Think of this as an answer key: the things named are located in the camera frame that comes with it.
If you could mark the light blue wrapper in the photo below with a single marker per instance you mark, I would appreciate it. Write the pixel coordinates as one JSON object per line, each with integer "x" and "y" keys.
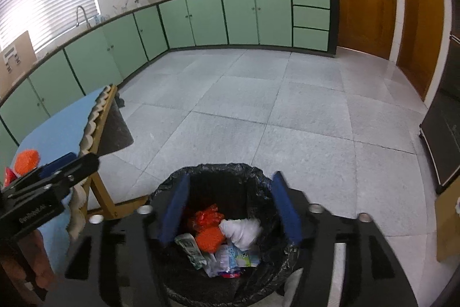
{"x": 239, "y": 258}

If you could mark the white tissue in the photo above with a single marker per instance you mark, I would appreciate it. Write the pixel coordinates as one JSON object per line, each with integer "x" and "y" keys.
{"x": 240, "y": 231}

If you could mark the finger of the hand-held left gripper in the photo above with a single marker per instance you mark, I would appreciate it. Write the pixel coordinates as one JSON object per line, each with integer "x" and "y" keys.
{"x": 57, "y": 165}
{"x": 79, "y": 168}

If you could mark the red paper cup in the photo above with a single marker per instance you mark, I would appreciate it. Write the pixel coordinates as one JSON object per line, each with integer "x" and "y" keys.
{"x": 10, "y": 177}

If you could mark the white green printed wrapper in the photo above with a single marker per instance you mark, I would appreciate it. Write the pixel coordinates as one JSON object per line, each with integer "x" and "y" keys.
{"x": 190, "y": 251}

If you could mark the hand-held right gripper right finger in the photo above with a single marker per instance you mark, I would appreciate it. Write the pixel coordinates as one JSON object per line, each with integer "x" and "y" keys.
{"x": 285, "y": 210}

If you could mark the small orange foam net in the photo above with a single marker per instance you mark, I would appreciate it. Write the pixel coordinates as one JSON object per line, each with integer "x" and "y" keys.
{"x": 210, "y": 238}

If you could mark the large orange foam net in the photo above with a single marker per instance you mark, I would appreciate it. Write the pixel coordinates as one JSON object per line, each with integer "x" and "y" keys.
{"x": 27, "y": 161}

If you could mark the black cabinet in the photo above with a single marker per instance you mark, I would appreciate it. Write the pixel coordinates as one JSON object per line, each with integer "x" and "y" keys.
{"x": 444, "y": 134}

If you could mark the red orange plastic bag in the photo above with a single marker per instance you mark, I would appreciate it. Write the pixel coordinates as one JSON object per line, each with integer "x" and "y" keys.
{"x": 203, "y": 217}

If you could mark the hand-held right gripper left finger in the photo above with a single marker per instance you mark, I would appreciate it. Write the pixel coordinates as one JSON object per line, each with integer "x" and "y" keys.
{"x": 176, "y": 210}

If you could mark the black trash bin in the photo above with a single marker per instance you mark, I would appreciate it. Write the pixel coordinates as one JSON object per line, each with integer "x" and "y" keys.
{"x": 222, "y": 192}

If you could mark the flat cardboard box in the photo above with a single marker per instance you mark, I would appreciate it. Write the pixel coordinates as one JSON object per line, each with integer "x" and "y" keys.
{"x": 447, "y": 231}

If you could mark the metal faucet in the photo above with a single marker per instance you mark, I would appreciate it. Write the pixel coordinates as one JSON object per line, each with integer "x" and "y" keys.
{"x": 82, "y": 15}

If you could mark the wooden folding table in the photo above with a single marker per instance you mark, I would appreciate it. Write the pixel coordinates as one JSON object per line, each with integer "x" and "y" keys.
{"x": 107, "y": 199}

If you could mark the green lower cabinets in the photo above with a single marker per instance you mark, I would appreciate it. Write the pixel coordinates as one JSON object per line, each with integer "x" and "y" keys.
{"x": 205, "y": 15}

